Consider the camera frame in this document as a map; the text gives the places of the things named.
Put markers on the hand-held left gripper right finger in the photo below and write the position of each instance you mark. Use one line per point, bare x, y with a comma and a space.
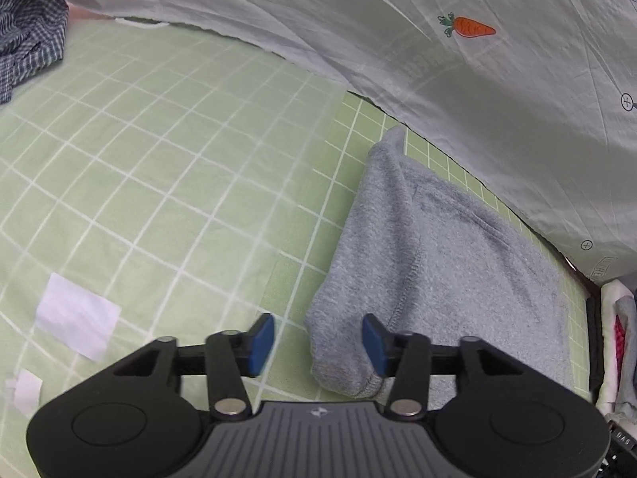
375, 349

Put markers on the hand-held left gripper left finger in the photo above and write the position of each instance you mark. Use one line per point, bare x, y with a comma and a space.
261, 347

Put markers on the grey zip hoodie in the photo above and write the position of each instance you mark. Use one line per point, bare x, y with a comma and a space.
448, 259

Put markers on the stack of folded clothes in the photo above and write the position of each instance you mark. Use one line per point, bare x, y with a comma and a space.
608, 338

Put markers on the black folded garment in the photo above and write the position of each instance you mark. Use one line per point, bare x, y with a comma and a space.
593, 348

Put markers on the large white paper piece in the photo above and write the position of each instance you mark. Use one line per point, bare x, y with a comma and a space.
77, 316

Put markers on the small white paper piece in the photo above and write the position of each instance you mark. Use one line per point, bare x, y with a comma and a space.
26, 391

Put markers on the grey carrot print curtain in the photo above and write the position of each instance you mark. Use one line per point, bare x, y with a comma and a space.
497, 84

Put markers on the dark checked shirt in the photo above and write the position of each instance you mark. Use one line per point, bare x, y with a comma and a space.
30, 35

